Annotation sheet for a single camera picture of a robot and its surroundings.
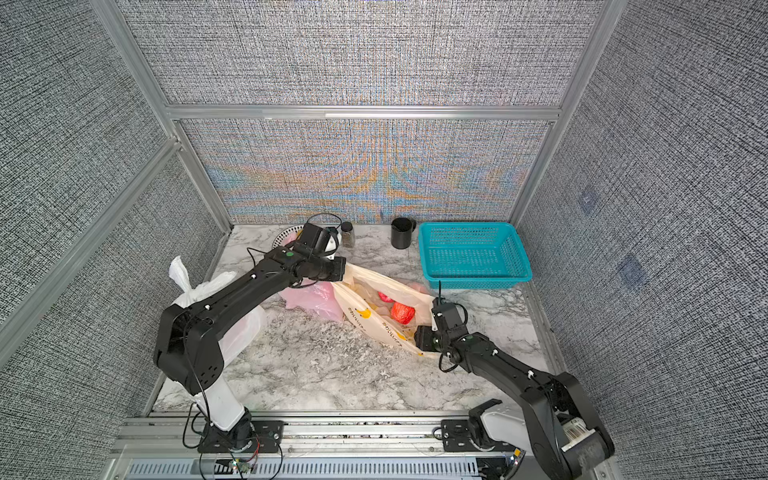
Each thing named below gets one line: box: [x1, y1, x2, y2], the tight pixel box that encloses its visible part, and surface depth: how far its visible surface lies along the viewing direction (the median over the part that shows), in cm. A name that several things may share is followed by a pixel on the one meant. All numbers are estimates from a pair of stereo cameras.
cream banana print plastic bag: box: [331, 264, 438, 358], surface depth 86 cm
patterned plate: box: [272, 224, 304, 249], surface depth 116 cm
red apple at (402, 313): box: [390, 302, 416, 325], surface depth 92 cm
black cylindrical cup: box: [390, 217, 417, 250], surface depth 113 cm
